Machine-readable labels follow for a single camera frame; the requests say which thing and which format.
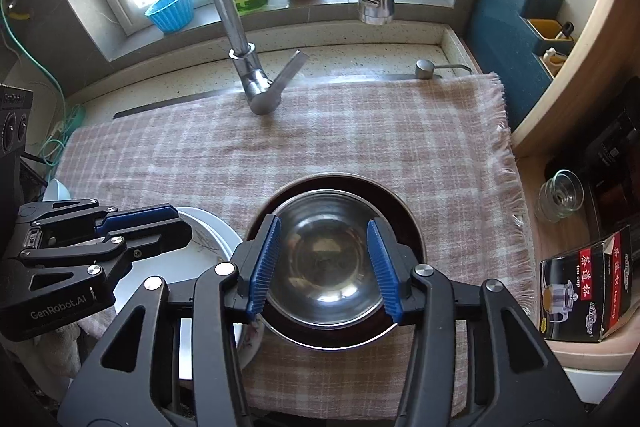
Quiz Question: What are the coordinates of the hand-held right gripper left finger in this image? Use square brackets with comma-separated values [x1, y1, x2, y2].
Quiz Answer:
[57, 213, 282, 427]

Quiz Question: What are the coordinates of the small red steel-lined bowl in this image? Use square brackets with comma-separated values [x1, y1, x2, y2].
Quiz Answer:
[264, 189, 401, 328]

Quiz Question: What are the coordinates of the white plate purple flower print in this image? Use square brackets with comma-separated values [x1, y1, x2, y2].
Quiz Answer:
[180, 207, 246, 358]

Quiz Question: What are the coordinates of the dark box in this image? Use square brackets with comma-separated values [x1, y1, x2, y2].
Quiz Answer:
[582, 104, 640, 233]

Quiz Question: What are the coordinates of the blue knife block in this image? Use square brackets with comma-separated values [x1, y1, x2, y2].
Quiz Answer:
[467, 0, 578, 132]

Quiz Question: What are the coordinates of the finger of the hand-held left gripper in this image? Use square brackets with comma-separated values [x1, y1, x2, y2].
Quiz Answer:
[17, 201, 193, 259]
[15, 234, 132, 303]

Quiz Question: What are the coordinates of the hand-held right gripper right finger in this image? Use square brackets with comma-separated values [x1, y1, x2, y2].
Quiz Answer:
[366, 217, 586, 427]

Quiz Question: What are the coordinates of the white plate grey sprig print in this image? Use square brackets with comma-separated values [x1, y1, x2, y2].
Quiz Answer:
[116, 206, 238, 383]

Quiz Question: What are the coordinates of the light blue bowl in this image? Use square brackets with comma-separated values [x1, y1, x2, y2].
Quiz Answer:
[42, 179, 72, 204]

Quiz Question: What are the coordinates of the black and red box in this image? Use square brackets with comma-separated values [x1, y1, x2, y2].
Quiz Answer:
[539, 226, 632, 343]

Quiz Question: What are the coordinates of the person's left hand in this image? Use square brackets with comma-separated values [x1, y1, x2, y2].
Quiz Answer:
[50, 324, 83, 378]

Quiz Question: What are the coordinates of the pink plaid cloth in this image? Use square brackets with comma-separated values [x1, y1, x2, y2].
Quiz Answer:
[55, 72, 538, 413]

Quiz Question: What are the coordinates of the clear glass cup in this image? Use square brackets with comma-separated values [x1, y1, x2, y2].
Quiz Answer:
[536, 169, 585, 224]

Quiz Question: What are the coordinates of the teal cable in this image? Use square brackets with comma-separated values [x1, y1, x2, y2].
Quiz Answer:
[0, 0, 86, 168]

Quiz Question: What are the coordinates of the chrome faucet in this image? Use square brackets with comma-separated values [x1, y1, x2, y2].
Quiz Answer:
[194, 0, 307, 115]

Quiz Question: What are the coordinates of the blue silicone cup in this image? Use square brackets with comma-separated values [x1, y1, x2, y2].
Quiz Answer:
[145, 0, 193, 34]

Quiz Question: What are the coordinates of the large steel bowl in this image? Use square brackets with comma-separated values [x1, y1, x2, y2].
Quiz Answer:
[244, 173, 427, 352]

